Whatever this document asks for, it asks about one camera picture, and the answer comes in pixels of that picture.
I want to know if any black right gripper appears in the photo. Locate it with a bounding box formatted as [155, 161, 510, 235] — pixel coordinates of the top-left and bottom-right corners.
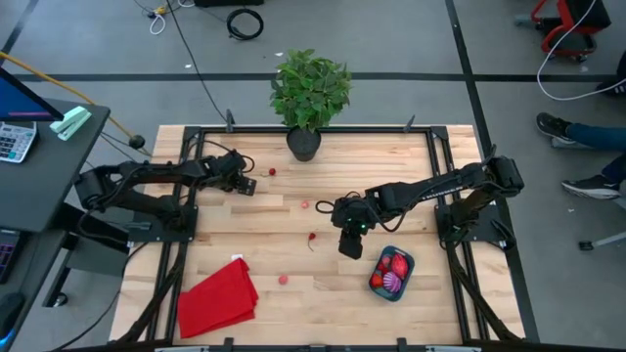
[331, 192, 380, 261]

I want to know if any person's leg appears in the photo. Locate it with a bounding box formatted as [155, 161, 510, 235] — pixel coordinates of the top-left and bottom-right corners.
[601, 154, 626, 186]
[566, 122, 626, 152]

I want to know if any computer monitor blue screen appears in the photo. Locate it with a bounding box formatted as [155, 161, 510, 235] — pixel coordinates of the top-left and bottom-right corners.
[0, 66, 65, 122]

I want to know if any red folded cloth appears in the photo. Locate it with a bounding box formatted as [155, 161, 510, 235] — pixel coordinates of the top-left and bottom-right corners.
[176, 257, 259, 339]

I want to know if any white floor cable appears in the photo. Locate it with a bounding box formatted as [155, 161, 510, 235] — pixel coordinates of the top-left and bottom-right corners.
[536, 0, 620, 103]

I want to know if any red strawberry toy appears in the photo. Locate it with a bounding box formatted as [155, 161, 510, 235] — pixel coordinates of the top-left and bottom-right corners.
[391, 252, 410, 281]

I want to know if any teal plastic container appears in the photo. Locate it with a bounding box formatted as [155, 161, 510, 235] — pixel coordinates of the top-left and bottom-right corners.
[368, 244, 416, 303]

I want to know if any long black floor cable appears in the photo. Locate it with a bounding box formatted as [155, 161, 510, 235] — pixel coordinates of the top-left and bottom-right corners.
[164, 0, 229, 123]

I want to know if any yellow hanging cable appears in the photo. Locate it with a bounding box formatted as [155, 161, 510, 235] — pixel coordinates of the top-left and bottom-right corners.
[0, 51, 147, 151]

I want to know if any dark desk leg base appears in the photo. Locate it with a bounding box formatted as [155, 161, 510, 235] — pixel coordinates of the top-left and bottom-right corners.
[42, 233, 129, 309]

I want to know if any backlit keyboard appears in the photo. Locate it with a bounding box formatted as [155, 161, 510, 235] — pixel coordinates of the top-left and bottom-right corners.
[0, 229, 21, 285]

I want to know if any black metal table frame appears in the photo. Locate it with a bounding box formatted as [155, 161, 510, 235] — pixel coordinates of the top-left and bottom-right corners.
[114, 110, 527, 352]

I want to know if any grey calculator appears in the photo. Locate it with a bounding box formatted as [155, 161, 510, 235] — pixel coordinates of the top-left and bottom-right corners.
[0, 121, 39, 164]

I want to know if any black striped shoe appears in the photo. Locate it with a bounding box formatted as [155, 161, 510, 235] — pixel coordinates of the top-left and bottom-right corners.
[595, 51, 626, 97]

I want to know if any green plant in black pot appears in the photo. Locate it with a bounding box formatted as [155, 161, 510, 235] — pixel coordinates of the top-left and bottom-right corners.
[269, 47, 353, 163]

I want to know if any black cable bundle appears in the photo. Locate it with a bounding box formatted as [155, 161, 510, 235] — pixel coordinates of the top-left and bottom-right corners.
[445, 242, 520, 342]
[116, 242, 190, 343]

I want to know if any dark grey desk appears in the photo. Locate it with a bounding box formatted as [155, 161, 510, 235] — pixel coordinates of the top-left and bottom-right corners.
[0, 100, 112, 234]

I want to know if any white chair base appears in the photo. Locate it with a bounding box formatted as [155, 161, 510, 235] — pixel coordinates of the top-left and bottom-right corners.
[578, 232, 626, 252]

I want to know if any red black cart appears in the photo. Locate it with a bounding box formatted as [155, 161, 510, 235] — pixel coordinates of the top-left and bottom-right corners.
[515, 0, 612, 63]

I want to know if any white cable yellow plug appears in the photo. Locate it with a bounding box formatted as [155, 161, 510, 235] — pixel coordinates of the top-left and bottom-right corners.
[148, 3, 168, 36]

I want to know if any black computer mouse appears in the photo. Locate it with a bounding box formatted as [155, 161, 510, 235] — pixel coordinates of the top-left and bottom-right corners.
[0, 291, 26, 341]

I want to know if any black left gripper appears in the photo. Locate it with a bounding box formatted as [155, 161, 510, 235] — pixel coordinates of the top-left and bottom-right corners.
[209, 152, 258, 198]

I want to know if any person's shoe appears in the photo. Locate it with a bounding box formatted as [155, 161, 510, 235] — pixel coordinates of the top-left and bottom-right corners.
[560, 174, 621, 200]
[536, 111, 572, 144]

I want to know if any coiled black cable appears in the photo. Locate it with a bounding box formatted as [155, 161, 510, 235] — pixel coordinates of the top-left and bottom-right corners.
[226, 8, 265, 42]

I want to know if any mint green stapler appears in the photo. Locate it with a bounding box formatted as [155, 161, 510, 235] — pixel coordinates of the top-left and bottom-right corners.
[49, 106, 93, 142]

